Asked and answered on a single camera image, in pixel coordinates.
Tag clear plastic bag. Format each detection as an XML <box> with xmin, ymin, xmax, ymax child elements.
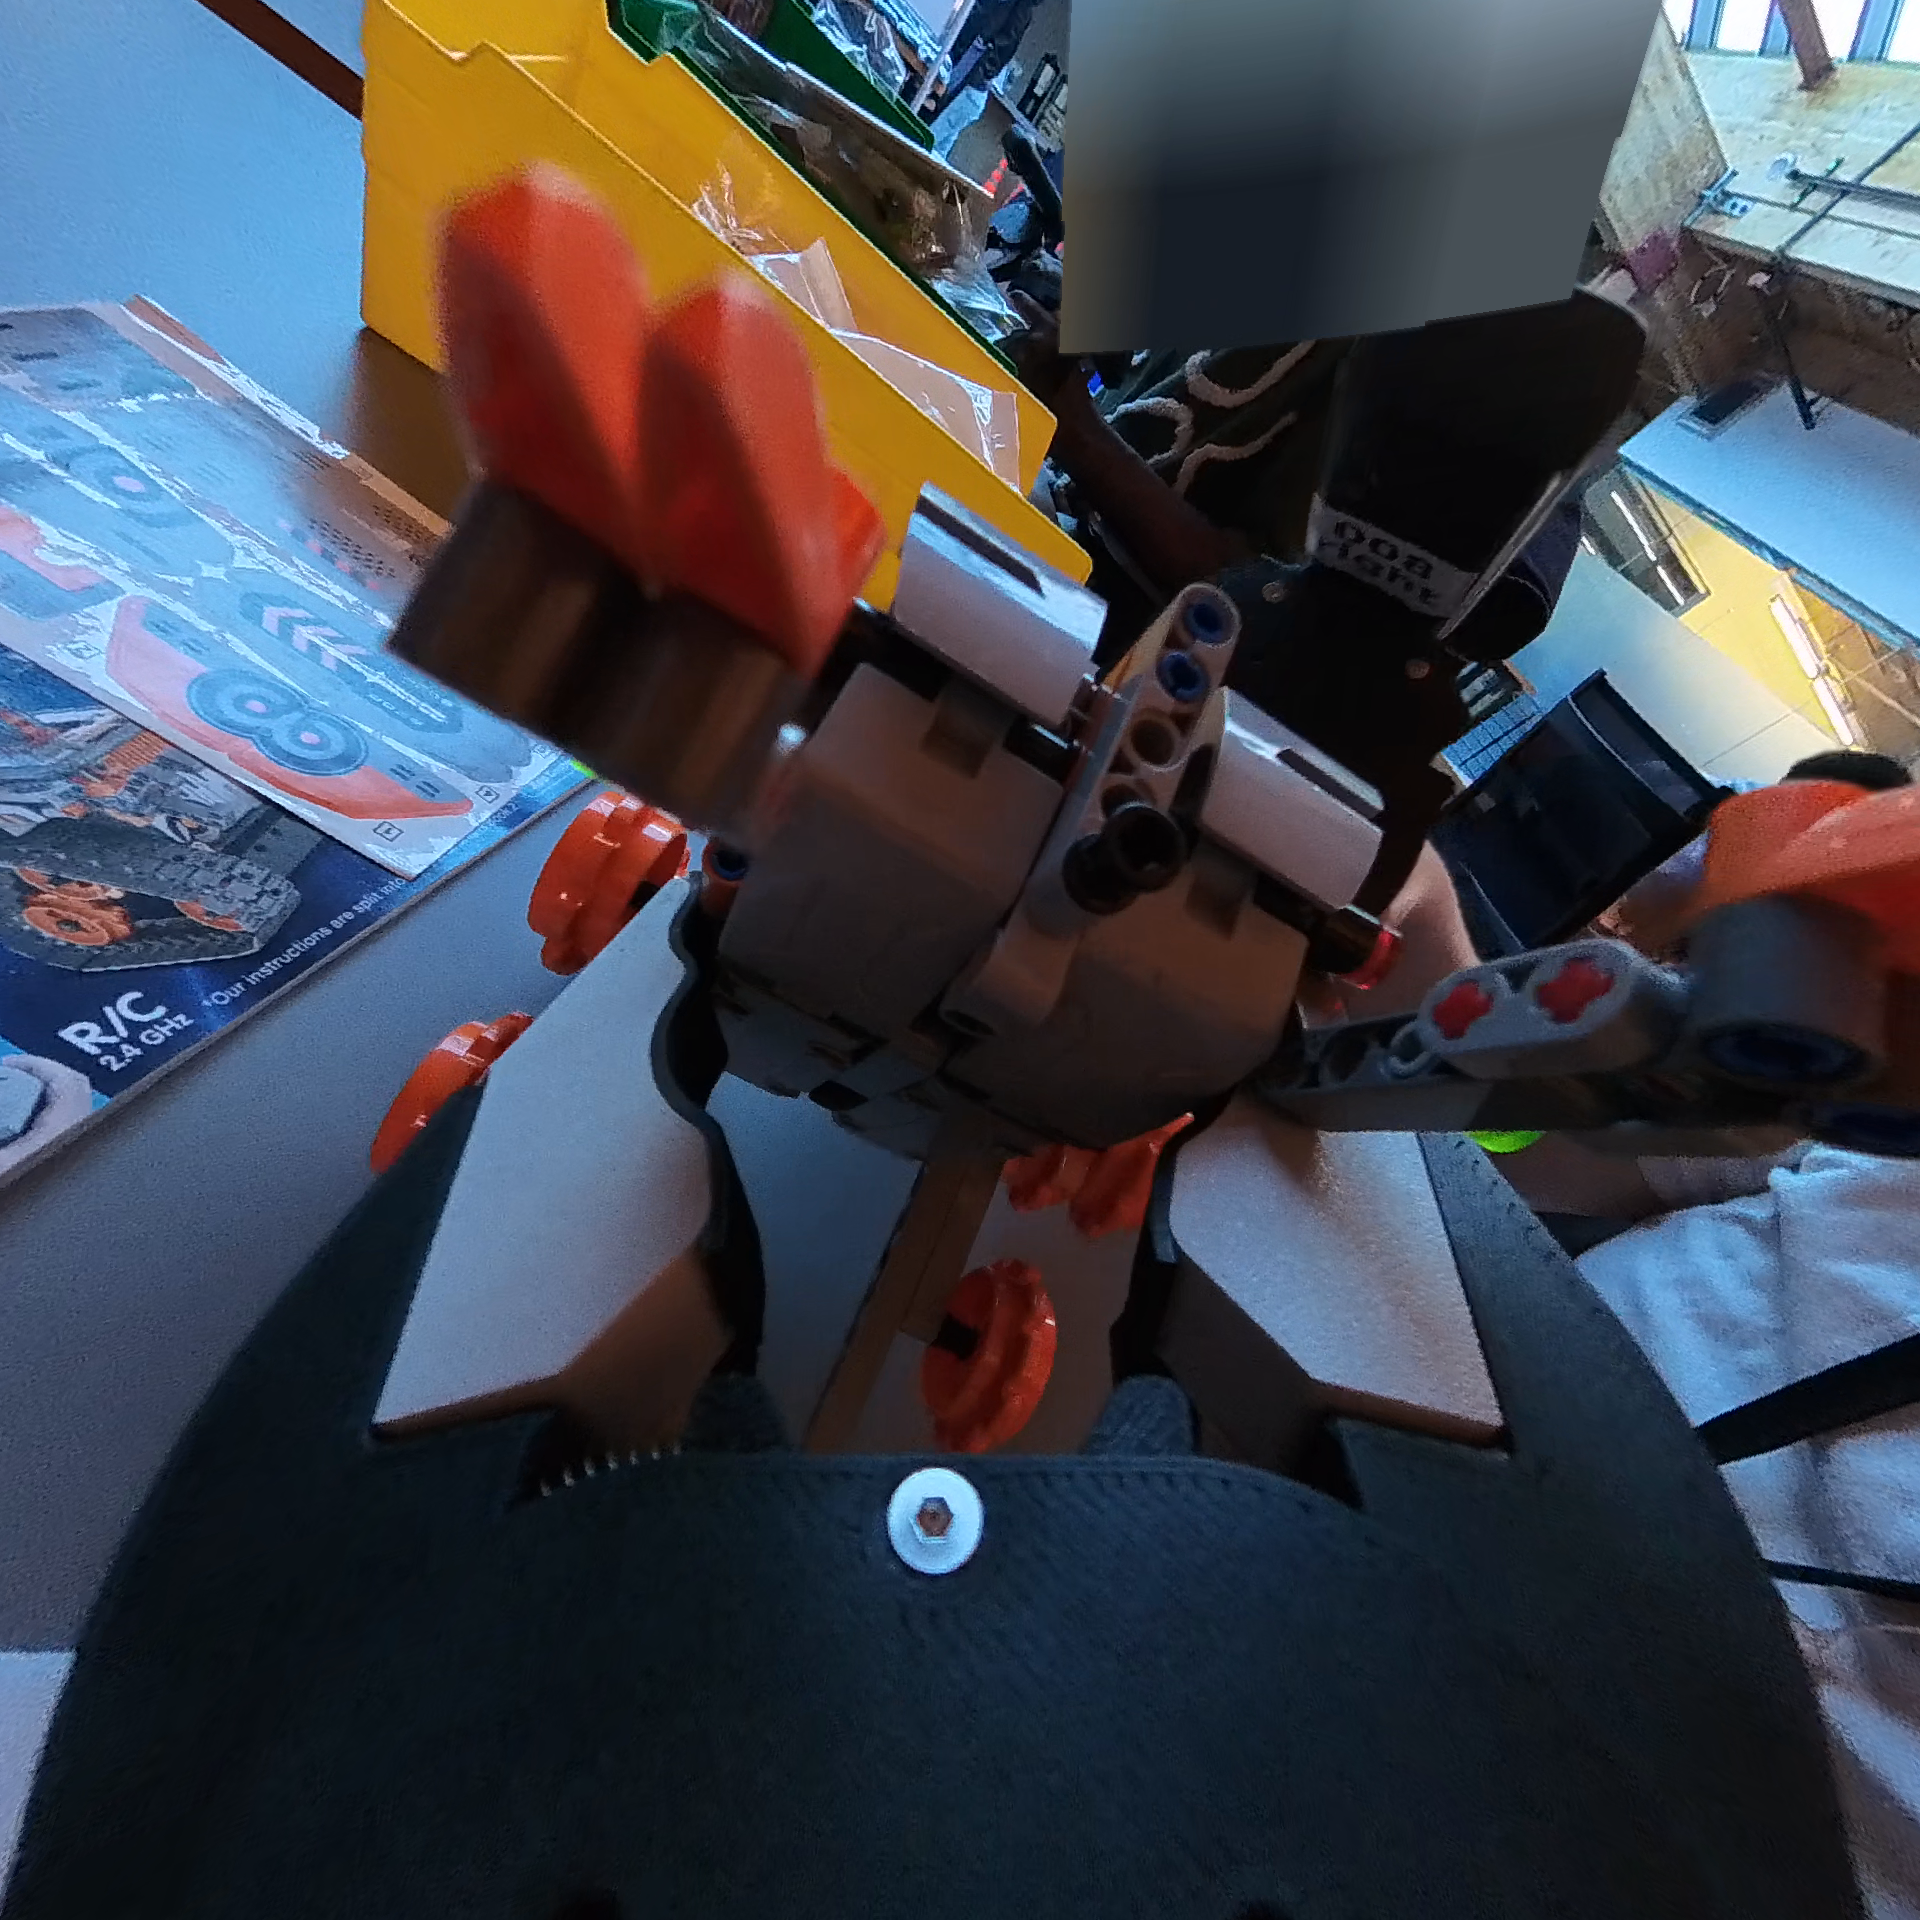
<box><xmin>686</xmin><ymin>49</ymin><xmax>1024</xmax><ymax>465</ymax></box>

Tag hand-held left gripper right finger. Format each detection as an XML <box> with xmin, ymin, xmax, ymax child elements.
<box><xmin>1151</xmin><ymin>1110</ymin><xmax>1510</xmax><ymax>1448</ymax></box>

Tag person's white trousers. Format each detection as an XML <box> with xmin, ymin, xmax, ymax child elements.
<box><xmin>1569</xmin><ymin>1136</ymin><xmax>1920</xmax><ymax>1920</ymax></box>

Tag green plastic tray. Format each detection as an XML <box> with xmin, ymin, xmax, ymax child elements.
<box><xmin>608</xmin><ymin>0</ymin><xmax>937</xmax><ymax>153</ymax></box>

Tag person's dark patterned top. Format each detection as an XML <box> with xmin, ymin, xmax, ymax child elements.
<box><xmin>1033</xmin><ymin>336</ymin><xmax>1357</xmax><ymax>600</ymax></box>

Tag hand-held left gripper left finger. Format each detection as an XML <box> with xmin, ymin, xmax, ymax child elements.
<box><xmin>370</xmin><ymin>884</ymin><xmax>767</xmax><ymax>1424</ymax></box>

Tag black strap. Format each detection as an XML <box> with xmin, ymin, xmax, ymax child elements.
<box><xmin>1690</xmin><ymin>1331</ymin><xmax>1920</xmax><ymax>1464</ymax></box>

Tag grey orange sticker sheet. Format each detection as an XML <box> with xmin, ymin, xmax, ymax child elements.
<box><xmin>0</xmin><ymin>297</ymin><xmax>607</xmax><ymax>876</ymax></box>

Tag blue instruction booklet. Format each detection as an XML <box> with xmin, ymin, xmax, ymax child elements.
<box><xmin>0</xmin><ymin>641</ymin><xmax>597</xmax><ymax>1190</ymax></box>

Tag yellow plastic bin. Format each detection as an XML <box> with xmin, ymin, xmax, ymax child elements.
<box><xmin>359</xmin><ymin>0</ymin><xmax>1100</xmax><ymax>589</ymax></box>

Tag grey orange brick robot model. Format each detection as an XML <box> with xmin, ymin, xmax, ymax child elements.
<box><xmin>370</xmin><ymin>161</ymin><xmax>1920</xmax><ymax>1460</ymax></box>

